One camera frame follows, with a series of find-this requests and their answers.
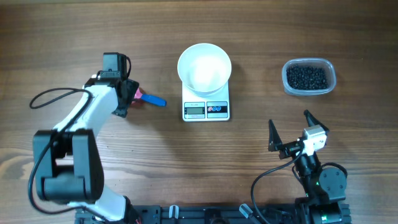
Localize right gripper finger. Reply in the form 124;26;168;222
303;110;329;134
268;119;283;152

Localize pink scoop blue handle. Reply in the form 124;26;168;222
131;88;167;107

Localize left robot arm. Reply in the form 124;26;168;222
27;52;141;223

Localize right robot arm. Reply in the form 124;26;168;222
268;110;348;223

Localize white digital kitchen scale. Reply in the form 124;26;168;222
182;83;231;122

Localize white bowl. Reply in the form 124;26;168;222
177;43;232;96

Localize clear plastic container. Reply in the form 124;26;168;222
282;58;336;96

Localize black beans in container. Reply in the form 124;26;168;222
286;65;328;90

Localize right black camera cable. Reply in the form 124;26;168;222
250;140;306;224

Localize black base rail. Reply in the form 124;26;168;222
74;203;352;224

